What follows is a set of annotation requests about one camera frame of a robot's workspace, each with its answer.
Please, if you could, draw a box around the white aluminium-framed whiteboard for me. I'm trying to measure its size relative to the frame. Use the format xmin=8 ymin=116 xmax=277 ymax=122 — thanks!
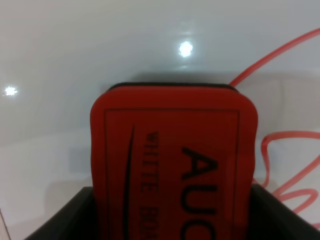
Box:
xmin=0 ymin=0 xmax=320 ymax=240

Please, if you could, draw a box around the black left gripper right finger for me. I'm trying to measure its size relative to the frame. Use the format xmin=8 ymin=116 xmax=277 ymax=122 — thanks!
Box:
xmin=246 ymin=180 xmax=320 ymax=240

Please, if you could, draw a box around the red whiteboard eraser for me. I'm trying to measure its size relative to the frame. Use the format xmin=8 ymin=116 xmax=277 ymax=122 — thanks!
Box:
xmin=90 ymin=84 xmax=258 ymax=240

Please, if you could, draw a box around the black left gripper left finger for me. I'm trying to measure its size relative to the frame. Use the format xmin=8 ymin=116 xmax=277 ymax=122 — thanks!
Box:
xmin=27 ymin=186 xmax=97 ymax=240

